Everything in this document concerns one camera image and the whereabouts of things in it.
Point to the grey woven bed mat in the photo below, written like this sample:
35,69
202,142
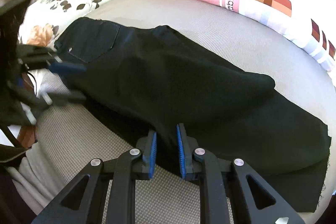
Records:
210,29

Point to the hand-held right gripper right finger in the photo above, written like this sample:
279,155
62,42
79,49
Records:
181,153

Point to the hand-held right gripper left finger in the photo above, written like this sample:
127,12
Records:
151,155

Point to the black pants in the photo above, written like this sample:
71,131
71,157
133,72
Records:
183,82

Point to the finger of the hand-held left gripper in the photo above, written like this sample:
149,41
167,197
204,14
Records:
65,98
68,67

